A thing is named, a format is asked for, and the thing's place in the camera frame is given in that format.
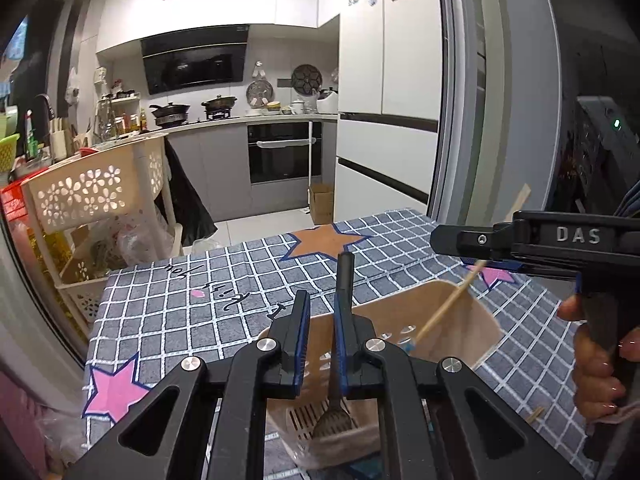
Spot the black built-in oven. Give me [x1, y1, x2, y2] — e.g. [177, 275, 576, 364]
[247, 122, 322, 183]

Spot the beige flower pattern cart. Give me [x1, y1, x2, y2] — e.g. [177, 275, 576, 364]
[22, 133, 182, 335]

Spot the person right hand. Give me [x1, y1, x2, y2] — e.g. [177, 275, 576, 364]
[558, 295, 639, 422]

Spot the black handled fork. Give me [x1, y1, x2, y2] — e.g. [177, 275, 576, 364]
[312, 252, 355, 439]

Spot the black wok on stove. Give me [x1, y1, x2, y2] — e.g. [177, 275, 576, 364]
[149, 102, 190, 128]

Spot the white refrigerator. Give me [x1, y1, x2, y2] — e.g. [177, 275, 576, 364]
[334, 0, 442, 220]

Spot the black hanging cloth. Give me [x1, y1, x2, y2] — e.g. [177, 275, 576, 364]
[164, 138, 217, 246]

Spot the grey checkered tablecloth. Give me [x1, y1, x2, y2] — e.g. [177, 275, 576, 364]
[70, 209, 590, 479]

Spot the black range hood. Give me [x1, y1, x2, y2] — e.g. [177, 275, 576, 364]
[140, 24, 250, 94]

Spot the black pot on stove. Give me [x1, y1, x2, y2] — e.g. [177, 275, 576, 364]
[201, 94, 238, 120]

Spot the beige plastic utensil holder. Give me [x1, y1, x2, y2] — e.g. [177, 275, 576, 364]
[267, 281, 501, 476]

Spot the cardboard box on floor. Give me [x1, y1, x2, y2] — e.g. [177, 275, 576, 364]
[309, 183, 334, 226]

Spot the wooden chopstick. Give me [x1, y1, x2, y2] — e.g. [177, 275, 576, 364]
[409, 183, 530, 350]

